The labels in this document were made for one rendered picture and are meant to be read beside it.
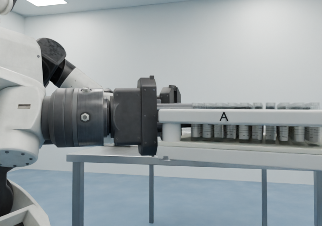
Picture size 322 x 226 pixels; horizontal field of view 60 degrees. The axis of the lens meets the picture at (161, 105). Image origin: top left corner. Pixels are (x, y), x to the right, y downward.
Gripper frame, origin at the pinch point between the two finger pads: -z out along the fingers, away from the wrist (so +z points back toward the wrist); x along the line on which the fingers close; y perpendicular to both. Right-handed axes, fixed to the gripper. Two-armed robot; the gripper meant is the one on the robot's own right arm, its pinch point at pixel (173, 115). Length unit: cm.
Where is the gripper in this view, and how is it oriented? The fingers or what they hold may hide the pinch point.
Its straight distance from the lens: 44.9
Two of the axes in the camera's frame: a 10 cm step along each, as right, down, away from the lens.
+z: -9.8, 0.1, -1.9
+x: 0.2, 10.0, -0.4
